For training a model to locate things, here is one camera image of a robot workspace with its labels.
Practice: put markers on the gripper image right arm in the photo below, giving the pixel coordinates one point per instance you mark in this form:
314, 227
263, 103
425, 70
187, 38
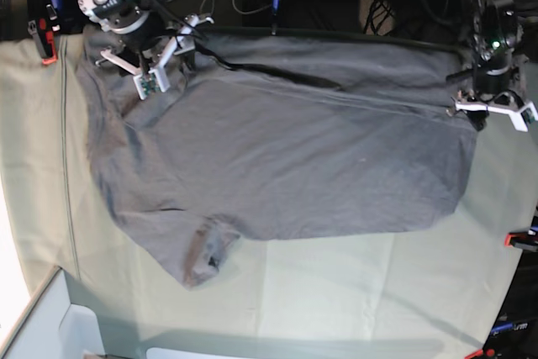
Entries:
487, 87

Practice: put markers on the gripper image left arm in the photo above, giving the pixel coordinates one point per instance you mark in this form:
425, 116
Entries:
137, 40

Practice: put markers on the grey t-shirt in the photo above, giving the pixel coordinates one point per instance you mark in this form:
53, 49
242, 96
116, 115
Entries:
274, 138

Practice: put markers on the red black clamp left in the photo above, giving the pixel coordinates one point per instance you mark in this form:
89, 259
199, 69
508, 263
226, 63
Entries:
44, 20

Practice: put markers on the red black clamp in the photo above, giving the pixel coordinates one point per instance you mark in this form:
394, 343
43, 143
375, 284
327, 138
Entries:
44, 20
523, 240
275, 7

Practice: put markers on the red black clamp right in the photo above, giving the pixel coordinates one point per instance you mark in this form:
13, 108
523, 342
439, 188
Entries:
523, 240

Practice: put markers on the red black clamp middle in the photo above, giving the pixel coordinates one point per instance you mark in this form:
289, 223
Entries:
275, 7

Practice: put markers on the light green table cloth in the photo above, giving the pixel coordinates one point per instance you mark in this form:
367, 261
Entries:
431, 293

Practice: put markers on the red clamp bottom right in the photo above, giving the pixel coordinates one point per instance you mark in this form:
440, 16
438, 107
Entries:
487, 353

